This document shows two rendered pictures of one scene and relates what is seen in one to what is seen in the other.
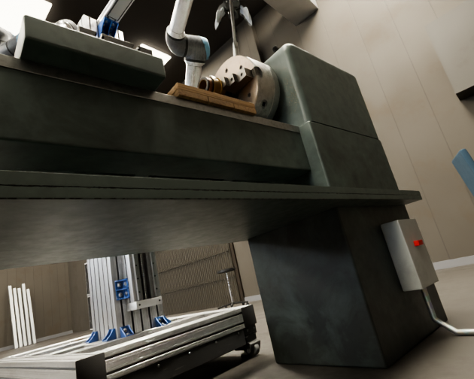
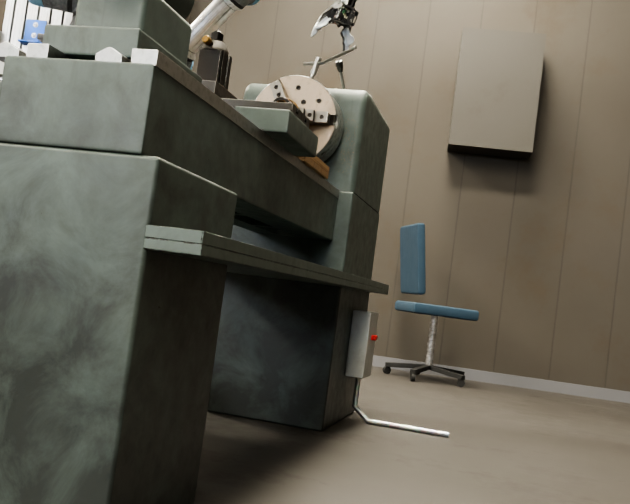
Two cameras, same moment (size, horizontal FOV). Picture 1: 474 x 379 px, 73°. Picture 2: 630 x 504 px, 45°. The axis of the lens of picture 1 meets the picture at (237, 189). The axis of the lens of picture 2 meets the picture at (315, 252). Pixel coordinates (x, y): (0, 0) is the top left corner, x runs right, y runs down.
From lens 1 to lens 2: 1.69 m
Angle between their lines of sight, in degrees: 34
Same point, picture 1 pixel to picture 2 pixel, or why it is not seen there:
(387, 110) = not seen: hidden behind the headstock
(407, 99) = (392, 108)
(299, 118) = (343, 182)
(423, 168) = not seen: hidden behind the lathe
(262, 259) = (229, 300)
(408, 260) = (362, 350)
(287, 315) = (236, 366)
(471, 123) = (443, 188)
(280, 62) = (351, 109)
